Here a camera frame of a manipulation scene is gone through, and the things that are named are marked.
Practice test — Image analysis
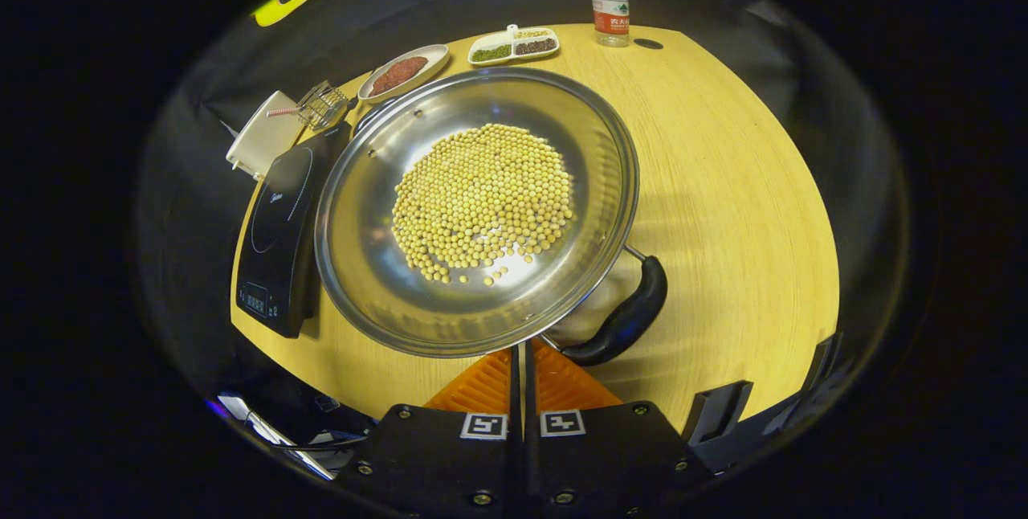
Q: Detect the white toaster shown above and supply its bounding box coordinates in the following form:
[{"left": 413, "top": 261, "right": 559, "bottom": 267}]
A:
[{"left": 225, "top": 91, "right": 306, "bottom": 182}]

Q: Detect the black induction cooktop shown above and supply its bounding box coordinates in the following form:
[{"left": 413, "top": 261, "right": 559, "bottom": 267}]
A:
[{"left": 233, "top": 121, "right": 354, "bottom": 339}]

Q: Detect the white divided dish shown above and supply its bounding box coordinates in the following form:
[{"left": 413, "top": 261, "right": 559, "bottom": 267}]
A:
[{"left": 467, "top": 23, "right": 561, "bottom": 67}]

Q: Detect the pile of soybeans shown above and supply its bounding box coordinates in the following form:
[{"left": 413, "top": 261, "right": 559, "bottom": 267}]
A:
[{"left": 391, "top": 123, "right": 576, "bottom": 287}]

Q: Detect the wire basket with striped handle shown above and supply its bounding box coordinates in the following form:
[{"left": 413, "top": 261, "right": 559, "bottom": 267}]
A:
[{"left": 267, "top": 80, "right": 351, "bottom": 132}]

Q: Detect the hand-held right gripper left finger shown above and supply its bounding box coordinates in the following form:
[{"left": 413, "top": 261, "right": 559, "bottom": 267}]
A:
[{"left": 332, "top": 345, "right": 524, "bottom": 519}]

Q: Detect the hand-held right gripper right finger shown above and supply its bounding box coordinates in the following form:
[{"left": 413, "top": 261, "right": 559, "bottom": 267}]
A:
[{"left": 524, "top": 340, "right": 712, "bottom": 519}]

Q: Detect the steel pot with black handle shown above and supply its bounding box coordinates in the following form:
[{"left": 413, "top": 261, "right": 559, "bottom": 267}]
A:
[{"left": 313, "top": 67, "right": 669, "bottom": 367}]

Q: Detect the clear water bottle red label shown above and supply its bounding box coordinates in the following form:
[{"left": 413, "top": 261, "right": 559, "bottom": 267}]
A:
[{"left": 591, "top": 0, "right": 631, "bottom": 48}]

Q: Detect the white oval plate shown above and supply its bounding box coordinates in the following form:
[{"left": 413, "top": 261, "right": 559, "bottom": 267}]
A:
[{"left": 357, "top": 43, "right": 451, "bottom": 104}]

